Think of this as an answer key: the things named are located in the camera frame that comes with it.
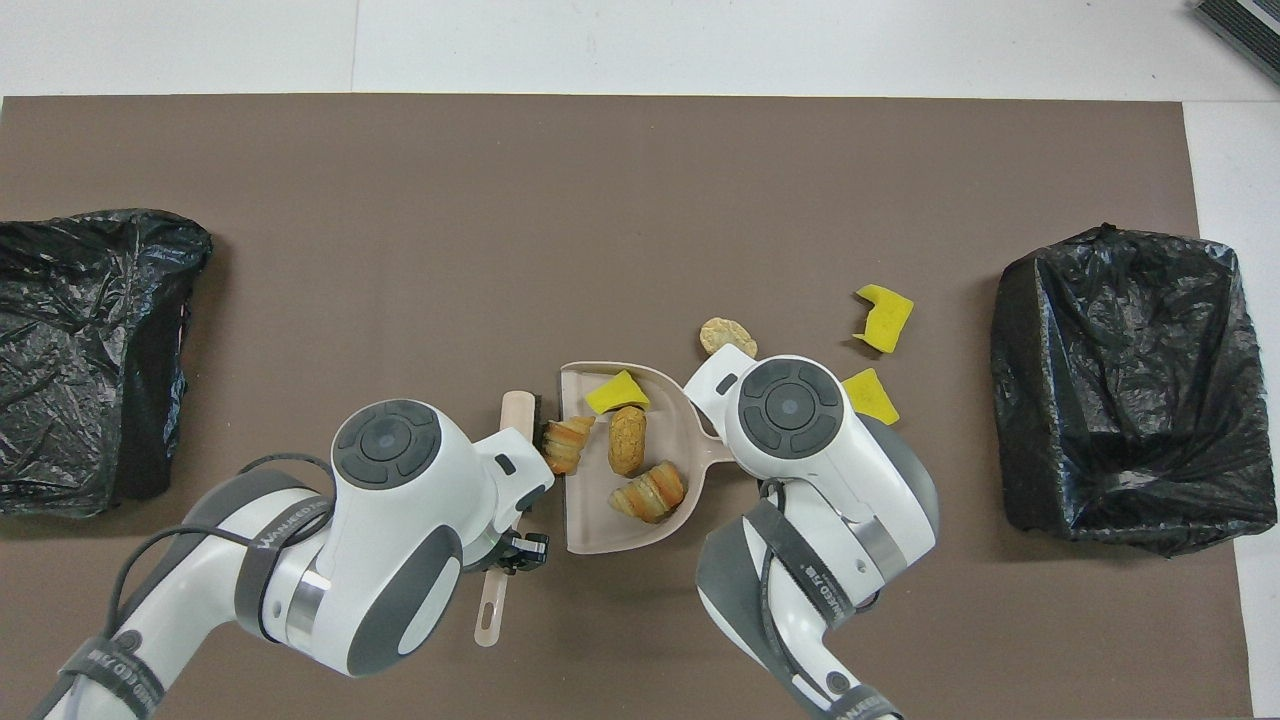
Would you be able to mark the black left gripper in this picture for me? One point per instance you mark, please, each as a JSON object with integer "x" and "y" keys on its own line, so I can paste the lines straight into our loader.
{"x": 485, "y": 558}

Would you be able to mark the beige brush with black bristles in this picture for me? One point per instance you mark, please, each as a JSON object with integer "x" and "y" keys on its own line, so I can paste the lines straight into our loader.
{"x": 488, "y": 615}

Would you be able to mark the beige plastic dustpan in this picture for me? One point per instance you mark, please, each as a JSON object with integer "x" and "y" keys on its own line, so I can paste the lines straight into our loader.
{"x": 595, "y": 505}

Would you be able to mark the small pale bread piece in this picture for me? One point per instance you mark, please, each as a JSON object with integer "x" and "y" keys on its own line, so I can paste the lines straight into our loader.
{"x": 567, "y": 445}

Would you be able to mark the striped croissant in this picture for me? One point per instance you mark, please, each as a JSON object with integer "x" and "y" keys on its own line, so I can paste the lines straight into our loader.
{"x": 650, "y": 490}

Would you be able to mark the brown oval bread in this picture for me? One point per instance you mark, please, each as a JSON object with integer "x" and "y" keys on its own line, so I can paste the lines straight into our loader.
{"x": 628, "y": 440}

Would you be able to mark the yellow sponge piece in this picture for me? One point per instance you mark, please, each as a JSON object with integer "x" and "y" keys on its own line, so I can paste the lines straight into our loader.
{"x": 617, "y": 393}
{"x": 885, "y": 318}
{"x": 870, "y": 397}

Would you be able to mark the pale round bread lump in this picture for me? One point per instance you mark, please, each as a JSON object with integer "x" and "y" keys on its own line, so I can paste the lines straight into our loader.
{"x": 727, "y": 337}

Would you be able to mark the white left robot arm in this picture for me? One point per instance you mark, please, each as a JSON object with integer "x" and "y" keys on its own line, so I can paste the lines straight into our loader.
{"x": 385, "y": 450}

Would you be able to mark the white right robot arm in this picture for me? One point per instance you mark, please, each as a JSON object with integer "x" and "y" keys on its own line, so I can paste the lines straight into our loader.
{"x": 790, "y": 410}

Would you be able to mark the low bin with black bag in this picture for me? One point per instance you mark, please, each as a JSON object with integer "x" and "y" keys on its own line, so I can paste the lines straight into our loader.
{"x": 80, "y": 350}

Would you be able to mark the tall bin with black bag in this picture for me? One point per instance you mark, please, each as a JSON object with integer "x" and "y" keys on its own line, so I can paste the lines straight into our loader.
{"x": 1120, "y": 400}

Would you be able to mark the brown table mat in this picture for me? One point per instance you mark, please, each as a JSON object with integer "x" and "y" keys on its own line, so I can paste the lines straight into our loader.
{"x": 600, "y": 200}

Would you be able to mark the dark grey ribbed object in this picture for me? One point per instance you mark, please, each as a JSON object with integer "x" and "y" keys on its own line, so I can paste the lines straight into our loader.
{"x": 1245, "y": 30}

